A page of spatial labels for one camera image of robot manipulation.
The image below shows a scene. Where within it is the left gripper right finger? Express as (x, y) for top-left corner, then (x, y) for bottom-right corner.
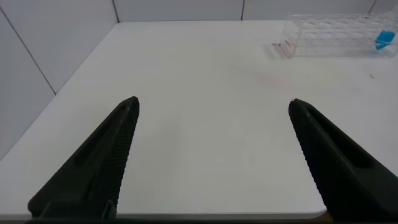
(288, 98), (398, 223)

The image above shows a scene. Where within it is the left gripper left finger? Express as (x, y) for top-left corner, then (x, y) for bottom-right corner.
(27, 95), (141, 219)

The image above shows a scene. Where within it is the test tube with blue pigment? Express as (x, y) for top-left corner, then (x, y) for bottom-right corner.
(374, 2), (398, 52)

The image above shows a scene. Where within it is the clear acrylic test tube rack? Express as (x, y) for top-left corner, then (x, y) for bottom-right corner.
(279, 11), (398, 59)

